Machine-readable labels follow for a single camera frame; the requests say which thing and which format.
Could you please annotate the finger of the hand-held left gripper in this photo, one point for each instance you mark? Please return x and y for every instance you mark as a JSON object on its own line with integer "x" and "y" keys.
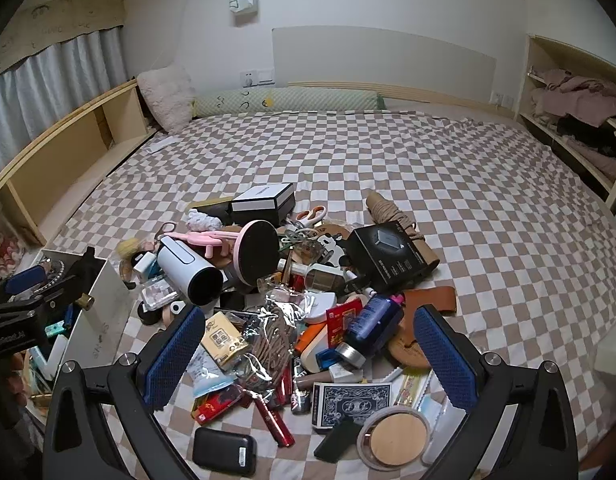
{"x": 25, "y": 278}
{"x": 78, "y": 270}

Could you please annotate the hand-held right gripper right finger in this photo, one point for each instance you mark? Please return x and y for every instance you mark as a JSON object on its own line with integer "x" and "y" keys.
{"x": 448, "y": 360}

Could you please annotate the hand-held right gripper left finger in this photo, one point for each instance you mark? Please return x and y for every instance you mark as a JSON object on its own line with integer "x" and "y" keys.
{"x": 175, "y": 355}

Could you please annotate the white cardboard box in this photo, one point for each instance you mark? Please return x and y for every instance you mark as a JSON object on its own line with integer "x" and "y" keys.
{"x": 105, "y": 320}

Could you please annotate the red lipstick tube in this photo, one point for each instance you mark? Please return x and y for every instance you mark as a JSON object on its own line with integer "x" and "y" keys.
{"x": 275, "y": 422}

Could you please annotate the white and blue sachet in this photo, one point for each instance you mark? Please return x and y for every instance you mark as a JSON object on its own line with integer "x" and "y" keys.
{"x": 205, "y": 375}

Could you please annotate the pink floral picture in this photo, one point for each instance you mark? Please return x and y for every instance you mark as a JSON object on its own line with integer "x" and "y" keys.
{"x": 3, "y": 250}

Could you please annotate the round wooden coaster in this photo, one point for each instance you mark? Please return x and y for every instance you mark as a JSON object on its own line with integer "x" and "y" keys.
{"x": 408, "y": 352}

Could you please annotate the white serrated edge packet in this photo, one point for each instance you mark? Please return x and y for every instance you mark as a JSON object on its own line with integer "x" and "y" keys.
{"x": 410, "y": 387}

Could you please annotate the white bottle opener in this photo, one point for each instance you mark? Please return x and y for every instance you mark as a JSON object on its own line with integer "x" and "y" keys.
{"x": 179, "y": 308}

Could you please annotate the black round compact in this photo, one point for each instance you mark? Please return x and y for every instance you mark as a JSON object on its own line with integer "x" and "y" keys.
{"x": 148, "y": 316}

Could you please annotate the yellow tissue pack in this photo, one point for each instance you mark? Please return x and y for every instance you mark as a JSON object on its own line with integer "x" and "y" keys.
{"x": 223, "y": 340}

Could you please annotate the fluffy makeup brush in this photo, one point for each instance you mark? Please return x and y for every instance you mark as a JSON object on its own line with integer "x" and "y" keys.
{"x": 130, "y": 249}

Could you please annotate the brown leather piece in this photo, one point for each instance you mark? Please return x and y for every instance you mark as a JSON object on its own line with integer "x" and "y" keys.
{"x": 433, "y": 300}

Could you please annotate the clear plastic nail case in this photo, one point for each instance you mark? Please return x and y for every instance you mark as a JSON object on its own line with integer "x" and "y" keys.
{"x": 158, "y": 294}

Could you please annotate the red printed packet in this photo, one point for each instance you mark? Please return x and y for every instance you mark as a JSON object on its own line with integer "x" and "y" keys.
{"x": 215, "y": 405}

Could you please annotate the white charger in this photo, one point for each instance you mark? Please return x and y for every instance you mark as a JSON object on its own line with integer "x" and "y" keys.
{"x": 144, "y": 264}

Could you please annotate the blue face mask pack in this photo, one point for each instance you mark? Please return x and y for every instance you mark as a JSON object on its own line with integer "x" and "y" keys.
{"x": 443, "y": 430}

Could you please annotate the dark blue bottle silver cap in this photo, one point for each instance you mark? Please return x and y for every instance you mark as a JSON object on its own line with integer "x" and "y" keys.
{"x": 375, "y": 320}

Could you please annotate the white insulated bottle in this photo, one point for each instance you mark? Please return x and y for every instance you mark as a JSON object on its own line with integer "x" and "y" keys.
{"x": 188, "y": 270}

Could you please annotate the round wooden compact mirror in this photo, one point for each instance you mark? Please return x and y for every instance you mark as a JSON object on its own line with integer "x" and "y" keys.
{"x": 398, "y": 437}

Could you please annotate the blue playing card box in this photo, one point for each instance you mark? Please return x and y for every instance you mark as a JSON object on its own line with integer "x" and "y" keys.
{"x": 350, "y": 405}

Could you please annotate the black power bank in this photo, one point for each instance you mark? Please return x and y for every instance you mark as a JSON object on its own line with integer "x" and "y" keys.
{"x": 223, "y": 452}

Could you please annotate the red printed sachet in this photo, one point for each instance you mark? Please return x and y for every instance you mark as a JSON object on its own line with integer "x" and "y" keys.
{"x": 343, "y": 322}

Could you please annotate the blue pencil sharpener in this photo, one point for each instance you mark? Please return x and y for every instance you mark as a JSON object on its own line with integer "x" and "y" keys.
{"x": 328, "y": 358}

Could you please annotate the black product box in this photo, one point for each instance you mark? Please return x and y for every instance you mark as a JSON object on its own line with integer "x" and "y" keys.
{"x": 388, "y": 255}

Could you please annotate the wooden bedside shelf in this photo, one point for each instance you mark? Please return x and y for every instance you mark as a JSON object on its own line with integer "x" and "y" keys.
{"x": 63, "y": 145}

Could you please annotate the pink stand with black disc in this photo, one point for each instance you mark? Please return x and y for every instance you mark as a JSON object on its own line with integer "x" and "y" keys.
{"x": 258, "y": 255}

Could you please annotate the white fluffy toy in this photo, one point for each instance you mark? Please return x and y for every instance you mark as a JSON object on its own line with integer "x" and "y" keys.
{"x": 203, "y": 220}

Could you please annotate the white oval case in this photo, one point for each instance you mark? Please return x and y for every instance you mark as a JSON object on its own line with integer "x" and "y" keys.
{"x": 320, "y": 308}

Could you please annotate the brown perfume bottle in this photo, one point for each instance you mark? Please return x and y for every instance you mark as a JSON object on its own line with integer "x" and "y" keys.
{"x": 325, "y": 277}

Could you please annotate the white paper slip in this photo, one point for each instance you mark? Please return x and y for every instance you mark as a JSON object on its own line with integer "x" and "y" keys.
{"x": 160, "y": 146}

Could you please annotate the beige twine spool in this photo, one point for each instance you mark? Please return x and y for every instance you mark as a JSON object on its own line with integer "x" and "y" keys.
{"x": 388, "y": 212}

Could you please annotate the panda print coaster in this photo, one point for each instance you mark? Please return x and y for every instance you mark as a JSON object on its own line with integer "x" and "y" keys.
{"x": 333, "y": 242}

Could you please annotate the black and white gift box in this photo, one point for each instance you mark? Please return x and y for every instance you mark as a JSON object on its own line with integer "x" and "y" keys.
{"x": 263, "y": 202}

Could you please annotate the grey curtain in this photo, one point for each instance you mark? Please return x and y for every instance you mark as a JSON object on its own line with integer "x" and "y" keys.
{"x": 48, "y": 90}

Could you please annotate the white fluffy pillow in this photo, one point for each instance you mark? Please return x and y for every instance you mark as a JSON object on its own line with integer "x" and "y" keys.
{"x": 165, "y": 97}

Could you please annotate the checkered bed sheet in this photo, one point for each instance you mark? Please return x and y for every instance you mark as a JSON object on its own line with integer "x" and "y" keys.
{"x": 338, "y": 160}

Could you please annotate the beige curtain valance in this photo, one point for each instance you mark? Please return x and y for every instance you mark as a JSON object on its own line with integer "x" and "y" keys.
{"x": 63, "y": 22}

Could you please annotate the pile of dark clothes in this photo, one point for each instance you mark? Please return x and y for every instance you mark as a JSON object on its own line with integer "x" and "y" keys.
{"x": 593, "y": 142}

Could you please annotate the green bolster pillow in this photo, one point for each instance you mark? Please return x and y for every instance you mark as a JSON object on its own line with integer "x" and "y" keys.
{"x": 298, "y": 100}

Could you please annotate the pile of pink clothes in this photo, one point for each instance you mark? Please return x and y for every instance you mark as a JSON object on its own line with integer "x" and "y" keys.
{"x": 578, "y": 95}

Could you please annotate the white headboard panel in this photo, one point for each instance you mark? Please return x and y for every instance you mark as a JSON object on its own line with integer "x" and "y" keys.
{"x": 383, "y": 60}

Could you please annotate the wooden wardrobe shelf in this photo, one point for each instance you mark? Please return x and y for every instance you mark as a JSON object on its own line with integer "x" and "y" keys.
{"x": 533, "y": 60}

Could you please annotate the white wall socket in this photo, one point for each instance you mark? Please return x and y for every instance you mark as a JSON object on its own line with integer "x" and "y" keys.
{"x": 255, "y": 79}
{"x": 501, "y": 98}

